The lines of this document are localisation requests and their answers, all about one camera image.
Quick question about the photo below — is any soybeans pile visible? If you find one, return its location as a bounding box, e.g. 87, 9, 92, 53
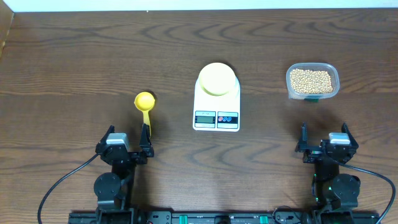
290, 68, 333, 94

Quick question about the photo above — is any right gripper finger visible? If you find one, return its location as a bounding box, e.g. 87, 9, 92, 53
295, 123, 308, 152
341, 123, 358, 146

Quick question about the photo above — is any pale yellow bowl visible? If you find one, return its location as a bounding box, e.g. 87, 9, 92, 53
198, 62, 236, 96

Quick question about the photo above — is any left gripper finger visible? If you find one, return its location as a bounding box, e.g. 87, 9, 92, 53
139, 123, 154, 157
98, 125, 114, 144

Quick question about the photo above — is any white digital kitchen scale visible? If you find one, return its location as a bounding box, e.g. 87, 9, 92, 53
192, 77, 241, 132

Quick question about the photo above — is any clear plastic container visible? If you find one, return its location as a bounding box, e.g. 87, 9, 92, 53
286, 63, 340, 101

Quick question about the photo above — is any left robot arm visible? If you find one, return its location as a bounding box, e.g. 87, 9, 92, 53
93, 124, 154, 223

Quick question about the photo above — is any yellow measuring scoop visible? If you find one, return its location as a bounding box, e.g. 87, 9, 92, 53
134, 91, 155, 134

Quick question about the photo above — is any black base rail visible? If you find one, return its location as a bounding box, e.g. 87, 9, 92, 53
67, 209, 379, 224

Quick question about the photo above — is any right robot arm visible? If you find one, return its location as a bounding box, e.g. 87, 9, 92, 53
295, 123, 361, 223

